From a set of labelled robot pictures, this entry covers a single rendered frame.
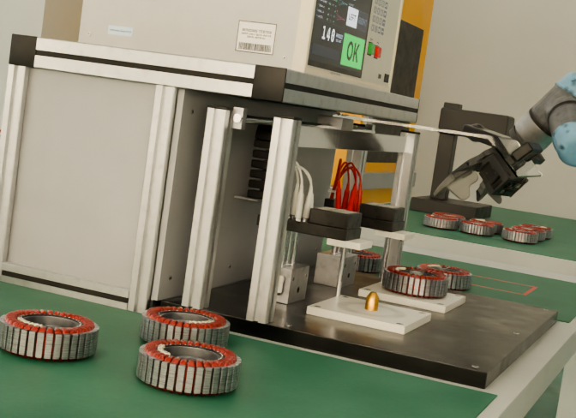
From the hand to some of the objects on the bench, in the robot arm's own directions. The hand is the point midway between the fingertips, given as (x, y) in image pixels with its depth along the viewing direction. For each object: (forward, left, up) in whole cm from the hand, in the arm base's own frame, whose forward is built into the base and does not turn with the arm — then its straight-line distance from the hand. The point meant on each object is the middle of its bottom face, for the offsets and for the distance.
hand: (453, 195), depth 218 cm
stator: (-1, -1, -18) cm, 18 cm away
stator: (+18, +1, -19) cm, 26 cm away
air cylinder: (+6, +36, -19) cm, 41 cm away
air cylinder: (+4, +60, -21) cm, 64 cm away
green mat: (+6, +113, -27) cm, 116 cm away
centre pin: (-11, +58, -20) cm, 62 cm away
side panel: (+27, +83, -25) cm, 90 cm away
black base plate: (-8, +46, -22) cm, 52 cm away
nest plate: (-11, +58, -21) cm, 63 cm away
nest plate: (-8, +34, -19) cm, 40 cm away
